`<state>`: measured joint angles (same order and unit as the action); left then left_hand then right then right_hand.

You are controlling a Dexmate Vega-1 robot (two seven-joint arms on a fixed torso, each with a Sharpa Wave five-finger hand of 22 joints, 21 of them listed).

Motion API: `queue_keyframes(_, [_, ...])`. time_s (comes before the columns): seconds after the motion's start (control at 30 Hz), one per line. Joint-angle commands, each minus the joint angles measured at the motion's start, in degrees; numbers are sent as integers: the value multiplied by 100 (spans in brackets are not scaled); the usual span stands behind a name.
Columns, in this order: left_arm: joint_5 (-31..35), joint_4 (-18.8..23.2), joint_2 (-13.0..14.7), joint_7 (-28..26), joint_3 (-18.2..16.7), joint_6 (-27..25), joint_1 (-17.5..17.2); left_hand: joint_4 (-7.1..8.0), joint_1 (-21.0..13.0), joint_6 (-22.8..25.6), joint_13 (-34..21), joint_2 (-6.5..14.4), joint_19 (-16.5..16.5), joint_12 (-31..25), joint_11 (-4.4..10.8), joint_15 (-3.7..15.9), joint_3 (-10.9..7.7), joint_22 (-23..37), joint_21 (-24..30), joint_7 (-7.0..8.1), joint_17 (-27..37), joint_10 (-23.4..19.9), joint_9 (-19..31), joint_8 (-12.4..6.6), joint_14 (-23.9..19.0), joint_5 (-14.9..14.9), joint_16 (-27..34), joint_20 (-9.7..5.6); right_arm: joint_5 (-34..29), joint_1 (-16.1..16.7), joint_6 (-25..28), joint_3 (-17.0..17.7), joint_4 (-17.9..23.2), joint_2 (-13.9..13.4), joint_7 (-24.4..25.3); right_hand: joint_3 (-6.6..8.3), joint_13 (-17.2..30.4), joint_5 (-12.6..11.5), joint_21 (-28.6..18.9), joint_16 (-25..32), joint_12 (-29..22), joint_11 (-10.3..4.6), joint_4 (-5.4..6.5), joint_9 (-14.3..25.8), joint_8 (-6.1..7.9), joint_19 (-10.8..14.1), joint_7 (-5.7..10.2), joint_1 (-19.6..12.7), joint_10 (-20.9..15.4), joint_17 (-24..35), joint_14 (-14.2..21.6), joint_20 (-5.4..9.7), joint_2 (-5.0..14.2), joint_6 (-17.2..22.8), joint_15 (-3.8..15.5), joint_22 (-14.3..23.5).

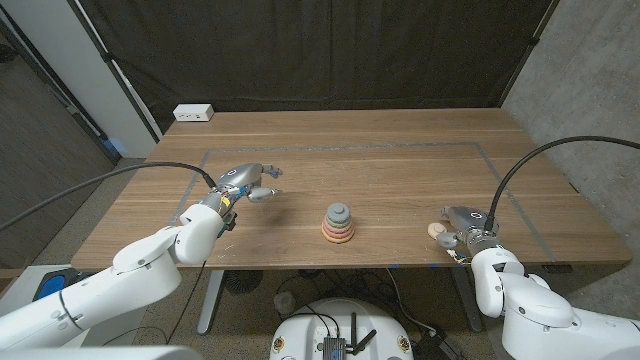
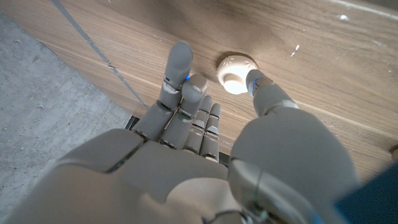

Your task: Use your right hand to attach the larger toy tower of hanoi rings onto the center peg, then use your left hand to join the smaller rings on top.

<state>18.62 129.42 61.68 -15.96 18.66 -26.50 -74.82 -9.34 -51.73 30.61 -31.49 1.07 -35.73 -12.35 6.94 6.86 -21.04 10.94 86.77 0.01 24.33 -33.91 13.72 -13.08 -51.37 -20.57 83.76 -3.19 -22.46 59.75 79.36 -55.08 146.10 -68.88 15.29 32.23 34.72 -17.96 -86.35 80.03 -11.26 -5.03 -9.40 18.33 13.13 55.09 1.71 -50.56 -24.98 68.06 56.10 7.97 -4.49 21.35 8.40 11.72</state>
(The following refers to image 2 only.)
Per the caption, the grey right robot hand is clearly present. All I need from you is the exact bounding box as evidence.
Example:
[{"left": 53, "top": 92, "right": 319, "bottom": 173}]
[{"left": 4, "top": 40, "right": 360, "bottom": 224}]

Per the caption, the small cream toy ring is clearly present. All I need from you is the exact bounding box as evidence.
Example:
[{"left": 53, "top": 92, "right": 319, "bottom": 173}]
[{"left": 216, "top": 54, "right": 259, "bottom": 96}]

